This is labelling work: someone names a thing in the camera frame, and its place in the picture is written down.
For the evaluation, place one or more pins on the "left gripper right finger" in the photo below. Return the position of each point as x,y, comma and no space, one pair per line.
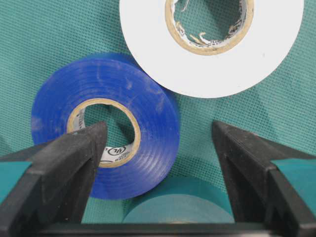
264,180

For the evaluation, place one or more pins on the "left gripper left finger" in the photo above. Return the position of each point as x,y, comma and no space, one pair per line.
55,185

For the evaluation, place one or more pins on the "blue tape roll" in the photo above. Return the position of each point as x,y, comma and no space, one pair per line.
113,79

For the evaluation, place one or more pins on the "teal tape roll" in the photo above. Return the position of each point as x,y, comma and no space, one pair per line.
181,200

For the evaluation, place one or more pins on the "white tape roll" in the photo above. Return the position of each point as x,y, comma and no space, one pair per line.
263,43

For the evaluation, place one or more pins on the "green table cloth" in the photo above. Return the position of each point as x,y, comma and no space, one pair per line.
39,37

